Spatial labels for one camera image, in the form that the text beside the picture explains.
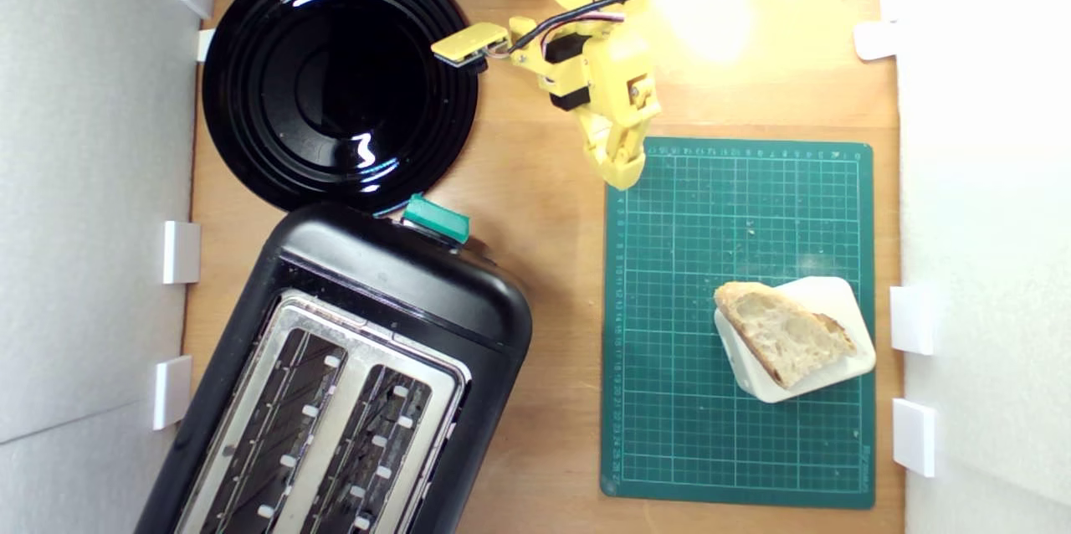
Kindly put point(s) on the green cutting mat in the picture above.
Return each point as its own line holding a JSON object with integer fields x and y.
{"x": 669, "y": 350}

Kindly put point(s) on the white rounded block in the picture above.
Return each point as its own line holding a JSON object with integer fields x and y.
{"x": 837, "y": 300}

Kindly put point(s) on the black round plate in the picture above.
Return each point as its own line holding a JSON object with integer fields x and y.
{"x": 335, "y": 82}

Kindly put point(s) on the green toaster lever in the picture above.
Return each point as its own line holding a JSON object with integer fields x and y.
{"x": 435, "y": 218}

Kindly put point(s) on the brown bread slice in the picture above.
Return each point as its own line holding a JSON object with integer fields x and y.
{"x": 782, "y": 333}

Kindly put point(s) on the black two-slot toaster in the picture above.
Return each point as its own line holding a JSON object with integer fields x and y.
{"x": 402, "y": 283}

